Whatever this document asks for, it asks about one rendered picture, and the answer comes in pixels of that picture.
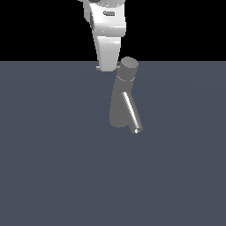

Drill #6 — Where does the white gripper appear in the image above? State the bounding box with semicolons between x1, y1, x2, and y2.
93;34;122;72

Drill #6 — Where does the grey cylindrical faucet handle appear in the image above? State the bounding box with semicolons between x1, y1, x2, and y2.
117;56;139;82

